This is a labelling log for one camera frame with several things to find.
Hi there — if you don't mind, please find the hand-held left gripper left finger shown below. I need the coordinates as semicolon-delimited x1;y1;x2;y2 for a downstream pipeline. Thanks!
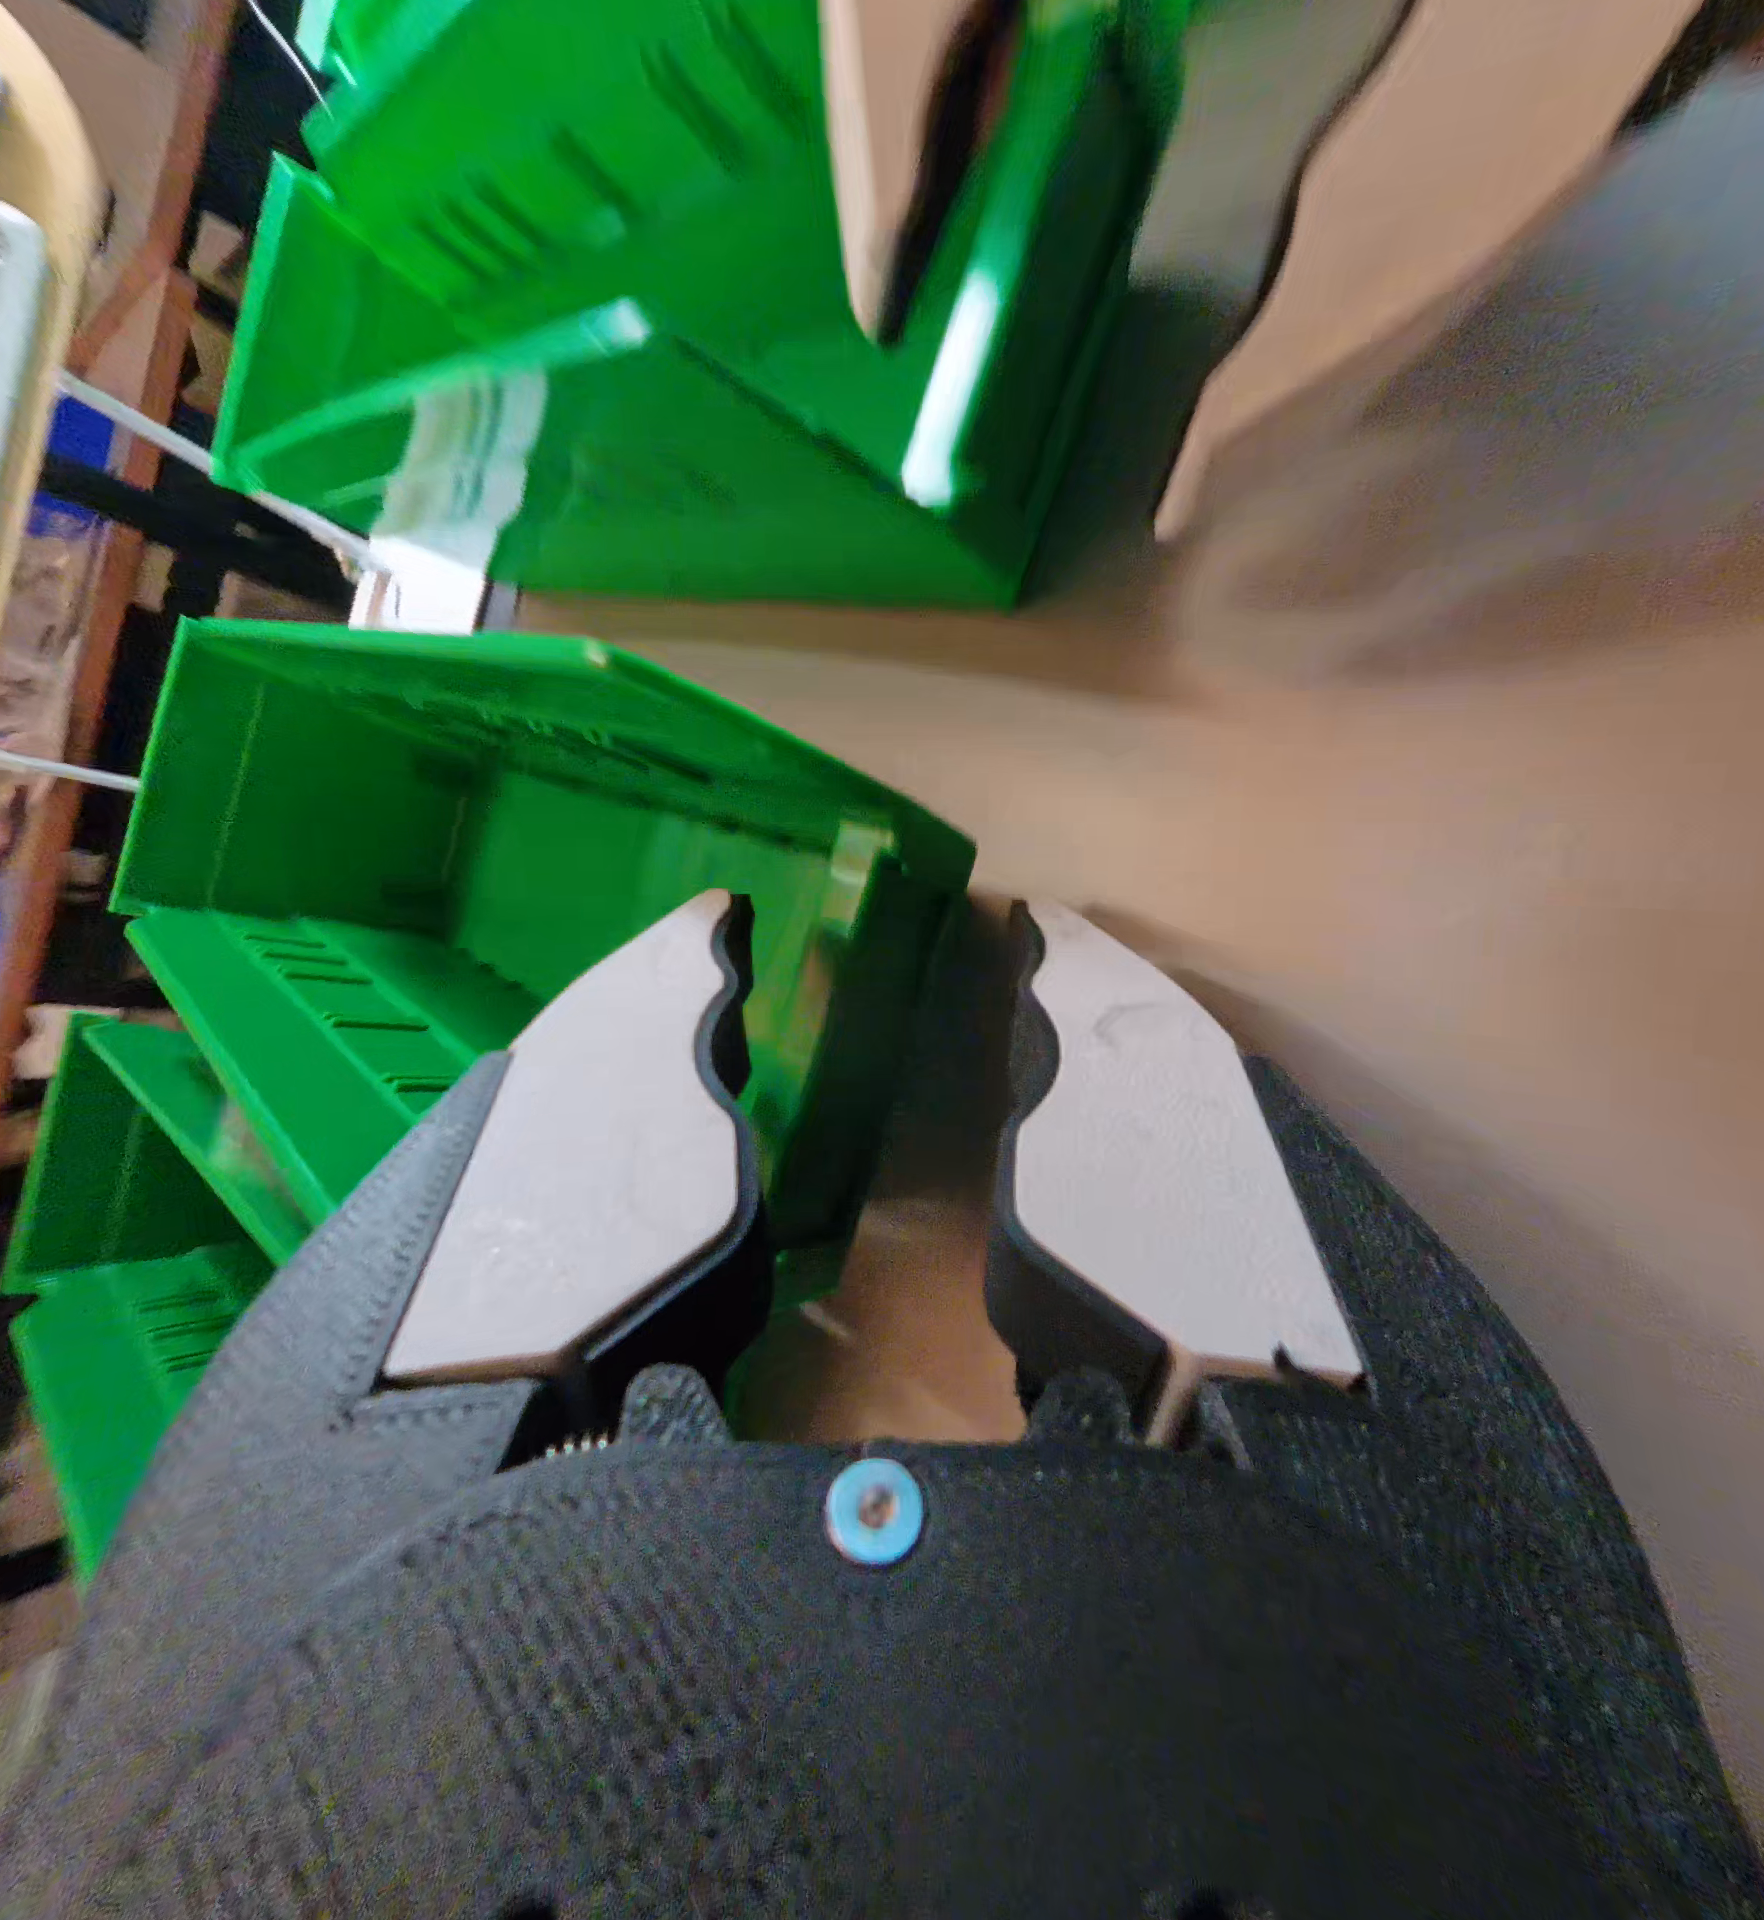
379;887;777;1398

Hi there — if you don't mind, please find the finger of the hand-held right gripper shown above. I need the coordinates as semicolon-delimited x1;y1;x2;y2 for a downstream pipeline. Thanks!
818;0;1026;351
1152;0;1710;545

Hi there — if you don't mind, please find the long wooden table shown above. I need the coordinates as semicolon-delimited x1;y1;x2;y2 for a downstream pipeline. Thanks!
0;0;247;1367

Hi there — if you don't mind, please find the green plastic bin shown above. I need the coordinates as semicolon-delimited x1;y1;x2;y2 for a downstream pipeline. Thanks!
4;1012;320;1584
110;615;978;1307
296;0;1192;518
212;150;1040;612

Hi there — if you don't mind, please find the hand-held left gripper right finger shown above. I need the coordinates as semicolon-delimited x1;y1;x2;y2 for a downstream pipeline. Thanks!
989;898;1372;1398

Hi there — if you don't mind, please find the light grey desk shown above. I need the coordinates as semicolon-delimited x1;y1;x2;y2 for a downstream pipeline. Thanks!
515;0;1764;1920

